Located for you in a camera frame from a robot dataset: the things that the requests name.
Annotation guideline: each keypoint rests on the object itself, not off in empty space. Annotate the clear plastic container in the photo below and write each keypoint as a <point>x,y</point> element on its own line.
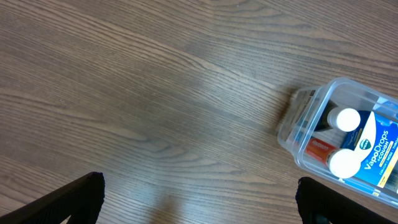
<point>303,114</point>

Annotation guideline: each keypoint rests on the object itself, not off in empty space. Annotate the blue Vicks VapoDrops box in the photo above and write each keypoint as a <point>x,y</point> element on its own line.
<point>374,142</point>

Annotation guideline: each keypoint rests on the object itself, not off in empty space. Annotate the orange tube white cap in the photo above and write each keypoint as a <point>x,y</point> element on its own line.
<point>342,163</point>

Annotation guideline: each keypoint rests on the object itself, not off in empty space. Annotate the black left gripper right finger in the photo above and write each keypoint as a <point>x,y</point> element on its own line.
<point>319,204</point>

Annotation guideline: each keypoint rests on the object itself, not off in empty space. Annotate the black tube white cap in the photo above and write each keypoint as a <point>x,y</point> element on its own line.
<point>340,118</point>

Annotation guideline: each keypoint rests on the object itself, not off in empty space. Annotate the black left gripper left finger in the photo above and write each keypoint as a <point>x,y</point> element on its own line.
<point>79,201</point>

